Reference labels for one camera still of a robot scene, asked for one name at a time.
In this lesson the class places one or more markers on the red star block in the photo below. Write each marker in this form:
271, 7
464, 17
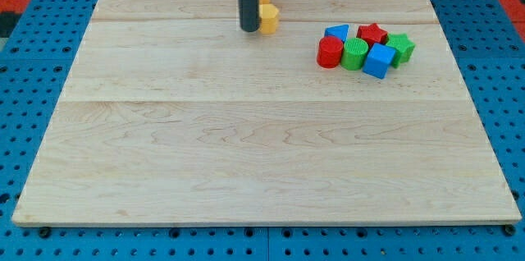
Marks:
372, 34

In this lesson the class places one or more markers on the light wooden board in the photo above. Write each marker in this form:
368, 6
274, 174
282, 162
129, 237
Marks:
171, 116

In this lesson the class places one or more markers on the green star block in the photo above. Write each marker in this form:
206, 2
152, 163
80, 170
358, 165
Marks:
403, 47

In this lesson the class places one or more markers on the yellow hexagon block front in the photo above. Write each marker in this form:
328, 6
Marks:
269, 18

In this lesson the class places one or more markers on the blue triangle block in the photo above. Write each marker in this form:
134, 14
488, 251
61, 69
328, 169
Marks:
338, 31

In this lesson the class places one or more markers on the red cylinder block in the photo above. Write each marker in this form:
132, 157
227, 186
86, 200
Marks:
329, 52

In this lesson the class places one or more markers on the green cylinder block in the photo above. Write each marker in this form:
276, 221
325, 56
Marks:
354, 54

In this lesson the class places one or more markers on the blue cube block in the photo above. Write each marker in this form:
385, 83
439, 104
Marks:
378, 60

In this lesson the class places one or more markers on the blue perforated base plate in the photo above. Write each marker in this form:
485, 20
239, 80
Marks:
34, 63

